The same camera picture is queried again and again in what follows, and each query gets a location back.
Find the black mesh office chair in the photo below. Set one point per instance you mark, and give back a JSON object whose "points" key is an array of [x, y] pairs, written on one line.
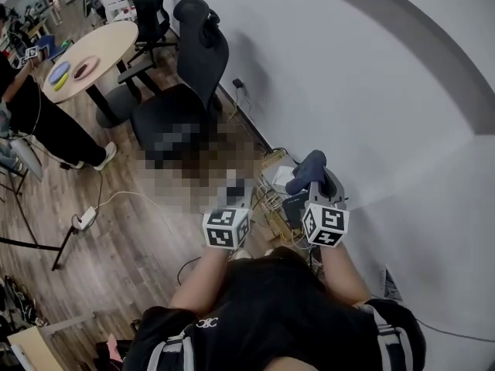
{"points": [[185, 103]]}

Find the pile of dark bags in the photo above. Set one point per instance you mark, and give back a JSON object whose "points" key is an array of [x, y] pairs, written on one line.
{"points": [[17, 303]]}

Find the blue plate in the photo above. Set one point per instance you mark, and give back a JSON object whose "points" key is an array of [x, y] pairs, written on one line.
{"points": [[59, 72]]}

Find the light wooden desk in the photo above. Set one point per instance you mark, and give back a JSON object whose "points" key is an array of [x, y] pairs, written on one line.
{"points": [[31, 348]]}

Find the round beige table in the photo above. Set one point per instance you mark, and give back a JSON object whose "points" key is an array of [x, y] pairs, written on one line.
{"points": [[91, 58]]}

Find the white printed paper sheet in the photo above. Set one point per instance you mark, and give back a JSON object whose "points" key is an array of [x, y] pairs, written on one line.
{"points": [[390, 284]]}

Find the yellow-green utensil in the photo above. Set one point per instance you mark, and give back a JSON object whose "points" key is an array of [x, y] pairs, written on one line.
{"points": [[61, 83]]}

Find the white power strip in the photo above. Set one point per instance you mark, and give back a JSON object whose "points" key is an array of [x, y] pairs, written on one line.
{"points": [[86, 218]]}

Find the white flat device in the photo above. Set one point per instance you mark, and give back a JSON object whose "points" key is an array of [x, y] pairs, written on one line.
{"points": [[284, 174]]}

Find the black router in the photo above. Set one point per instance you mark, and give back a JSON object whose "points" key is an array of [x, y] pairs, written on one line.
{"points": [[294, 208]]}

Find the black metal stand frame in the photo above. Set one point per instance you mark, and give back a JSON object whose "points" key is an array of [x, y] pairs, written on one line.
{"points": [[35, 242]]}

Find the person's black t-shirt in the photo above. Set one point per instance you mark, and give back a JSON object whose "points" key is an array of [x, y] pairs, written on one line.
{"points": [[270, 319]]}

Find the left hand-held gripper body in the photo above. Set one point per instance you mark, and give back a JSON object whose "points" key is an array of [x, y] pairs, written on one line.
{"points": [[226, 228]]}

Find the dark blue cloth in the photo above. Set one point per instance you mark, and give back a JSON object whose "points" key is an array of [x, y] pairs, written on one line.
{"points": [[306, 171]]}

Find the black wall plug adapter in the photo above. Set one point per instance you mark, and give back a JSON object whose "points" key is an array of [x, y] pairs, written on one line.
{"points": [[237, 83]]}

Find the blue chair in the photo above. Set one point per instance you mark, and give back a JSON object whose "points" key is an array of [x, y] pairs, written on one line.
{"points": [[48, 46]]}

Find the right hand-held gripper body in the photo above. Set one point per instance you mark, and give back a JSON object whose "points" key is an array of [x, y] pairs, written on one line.
{"points": [[325, 220]]}

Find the pink plate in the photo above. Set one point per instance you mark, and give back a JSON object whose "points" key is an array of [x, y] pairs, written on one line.
{"points": [[86, 67]]}

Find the person's left forearm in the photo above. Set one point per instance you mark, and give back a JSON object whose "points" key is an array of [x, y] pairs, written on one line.
{"points": [[201, 280]]}

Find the person's right forearm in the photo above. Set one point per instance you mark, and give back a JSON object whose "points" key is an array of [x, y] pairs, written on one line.
{"points": [[342, 274]]}

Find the white background table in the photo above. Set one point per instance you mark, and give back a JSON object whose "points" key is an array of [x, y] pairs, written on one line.
{"points": [[118, 0]]}

